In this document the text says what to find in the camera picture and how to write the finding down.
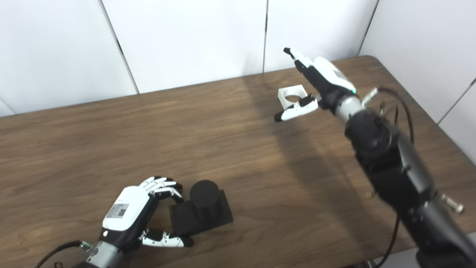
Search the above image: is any black peg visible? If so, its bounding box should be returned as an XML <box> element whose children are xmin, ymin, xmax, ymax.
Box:
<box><xmin>169</xmin><ymin>180</ymin><xmax>234</xmax><ymax>236</ymax></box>

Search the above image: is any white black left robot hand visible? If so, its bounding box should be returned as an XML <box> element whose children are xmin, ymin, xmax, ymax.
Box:
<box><xmin>97</xmin><ymin>176</ymin><xmax>194</xmax><ymax>254</ymax></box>

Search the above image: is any white square piece with hole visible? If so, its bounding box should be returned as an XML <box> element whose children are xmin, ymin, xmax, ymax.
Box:
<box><xmin>278</xmin><ymin>85</ymin><xmax>309</xmax><ymax>111</ymax></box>

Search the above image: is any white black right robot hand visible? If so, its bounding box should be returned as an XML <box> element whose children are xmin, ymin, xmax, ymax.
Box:
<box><xmin>274</xmin><ymin>47</ymin><xmax>357</xmax><ymax>122</ymax></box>

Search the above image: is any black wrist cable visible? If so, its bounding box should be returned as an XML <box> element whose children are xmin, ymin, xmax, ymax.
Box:
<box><xmin>34</xmin><ymin>240</ymin><xmax>91</xmax><ymax>268</ymax></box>
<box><xmin>366</xmin><ymin>86</ymin><xmax>415</xmax><ymax>268</ymax></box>

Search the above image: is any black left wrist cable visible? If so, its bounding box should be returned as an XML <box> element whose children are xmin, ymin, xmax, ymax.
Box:
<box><xmin>34</xmin><ymin>240</ymin><xmax>91</xmax><ymax>268</ymax></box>

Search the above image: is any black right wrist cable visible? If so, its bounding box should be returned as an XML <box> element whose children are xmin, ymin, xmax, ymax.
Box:
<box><xmin>366</xmin><ymin>86</ymin><xmax>415</xmax><ymax>268</ymax></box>

